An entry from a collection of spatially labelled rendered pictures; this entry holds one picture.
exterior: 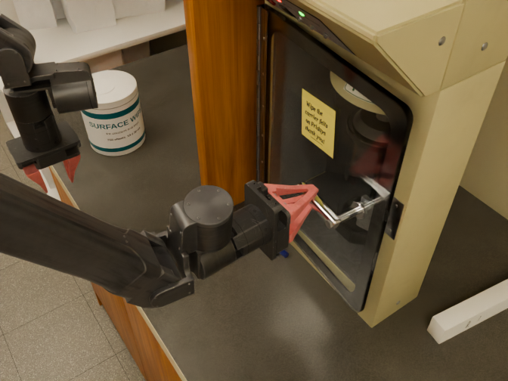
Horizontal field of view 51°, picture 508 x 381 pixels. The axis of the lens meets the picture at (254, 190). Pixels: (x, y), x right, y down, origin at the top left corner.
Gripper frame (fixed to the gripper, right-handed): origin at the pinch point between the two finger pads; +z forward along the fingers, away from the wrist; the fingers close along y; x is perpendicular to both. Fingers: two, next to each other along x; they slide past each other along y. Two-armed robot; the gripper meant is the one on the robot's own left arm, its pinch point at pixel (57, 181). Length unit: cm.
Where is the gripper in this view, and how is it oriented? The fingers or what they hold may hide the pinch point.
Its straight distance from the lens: 97.3
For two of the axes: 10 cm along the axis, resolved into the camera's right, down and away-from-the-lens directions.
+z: 0.0, 7.1, 7.0
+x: -5.7, -5.8, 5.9
